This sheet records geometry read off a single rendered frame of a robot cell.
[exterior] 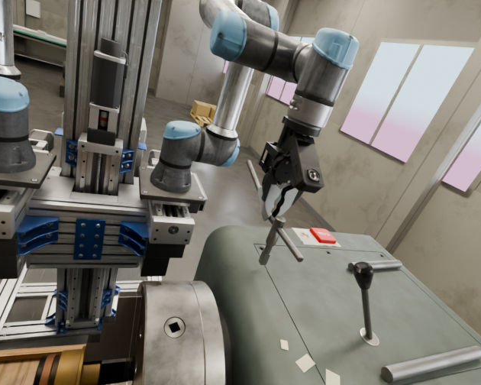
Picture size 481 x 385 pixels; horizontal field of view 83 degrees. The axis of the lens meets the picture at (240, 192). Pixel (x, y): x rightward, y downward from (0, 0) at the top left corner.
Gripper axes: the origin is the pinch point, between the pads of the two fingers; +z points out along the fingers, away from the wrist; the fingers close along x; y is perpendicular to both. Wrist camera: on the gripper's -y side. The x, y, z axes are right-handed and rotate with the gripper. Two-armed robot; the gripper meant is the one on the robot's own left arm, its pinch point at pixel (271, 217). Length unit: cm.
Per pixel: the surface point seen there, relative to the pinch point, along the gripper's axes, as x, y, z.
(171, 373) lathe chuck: 19.5, -20.8, 15.4
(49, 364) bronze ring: 36.4, -11.8, 24.8
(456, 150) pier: -234, 119, -18
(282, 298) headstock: -1.8, -11.6, 11.0
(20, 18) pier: 325, 916, 44
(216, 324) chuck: 12.0, -14.9, 13.1
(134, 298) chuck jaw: 24.8, -6.1, 16.6
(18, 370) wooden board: 45, 2, 48
